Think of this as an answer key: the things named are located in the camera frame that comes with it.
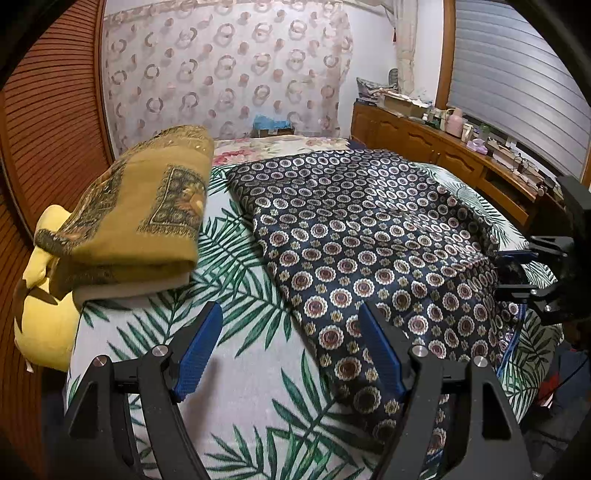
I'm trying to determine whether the navy circle-patterned satin garment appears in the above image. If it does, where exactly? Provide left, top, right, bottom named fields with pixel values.
left=226, top=148, right=527, bottom=455

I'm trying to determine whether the wooden sideboard cabinet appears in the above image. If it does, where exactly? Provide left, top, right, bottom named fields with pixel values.
left=351, top=102, right=561, bottom=232

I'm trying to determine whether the cream curtain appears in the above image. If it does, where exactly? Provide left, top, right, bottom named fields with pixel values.
left=392, top=0, right=421, bottom=100

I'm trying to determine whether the floral cushion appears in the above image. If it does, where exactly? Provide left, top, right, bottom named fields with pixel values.
left=355, top=76, right=393, bottom=100

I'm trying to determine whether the wooden window frame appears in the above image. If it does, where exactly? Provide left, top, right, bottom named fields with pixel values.
left=434, top=0, right=458, bottom=112

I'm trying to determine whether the grey window shutter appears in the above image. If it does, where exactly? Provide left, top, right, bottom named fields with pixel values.
left=447, top=0, right=591, bottom=178

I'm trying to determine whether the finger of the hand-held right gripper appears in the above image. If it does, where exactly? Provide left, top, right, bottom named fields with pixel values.
left=495, top=235, right=572, bottom=265
left=493, top=284, right=574, bottom=327

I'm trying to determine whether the green leaf print blanket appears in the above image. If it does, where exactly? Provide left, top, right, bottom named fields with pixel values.
left=65, top=164, right=566, bottom=480

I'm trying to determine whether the beige box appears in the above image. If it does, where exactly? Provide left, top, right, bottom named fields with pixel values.
left=383, top=95, right=428, bottom=118

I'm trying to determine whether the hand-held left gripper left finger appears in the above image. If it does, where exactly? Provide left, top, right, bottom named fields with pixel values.
left=65, top=301, right=225, bottom=480

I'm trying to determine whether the wooden louvred door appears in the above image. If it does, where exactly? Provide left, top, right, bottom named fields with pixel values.
left=0, top=0, right=114, bottom=480

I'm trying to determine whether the pink jug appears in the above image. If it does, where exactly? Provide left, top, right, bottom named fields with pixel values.
left=444, top=108, right=465, bottom=138

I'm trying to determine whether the mustard sunflower-patterned cloth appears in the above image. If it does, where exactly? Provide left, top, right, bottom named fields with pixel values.
left=34, top=124, right=215, bottom=298

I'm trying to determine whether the floral bed sheet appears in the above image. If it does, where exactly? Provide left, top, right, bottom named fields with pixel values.
left=210, top=135, right=352, bottom=167

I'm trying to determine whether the yellow plush toy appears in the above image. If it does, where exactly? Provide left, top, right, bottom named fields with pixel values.
left=13, top=204, right=81, bottom=372

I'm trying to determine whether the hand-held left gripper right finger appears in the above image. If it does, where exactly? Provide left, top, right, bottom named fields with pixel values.
left=357, top=300, right=532, bottom=480

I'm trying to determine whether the sheer circle-print curtain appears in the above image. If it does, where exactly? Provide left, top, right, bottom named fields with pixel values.
left=102, top=0, right=354, bottom=155

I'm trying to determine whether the cardboard box with blue cloth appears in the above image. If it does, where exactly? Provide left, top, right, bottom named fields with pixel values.
left=252, top=114, right=295, bottom=138

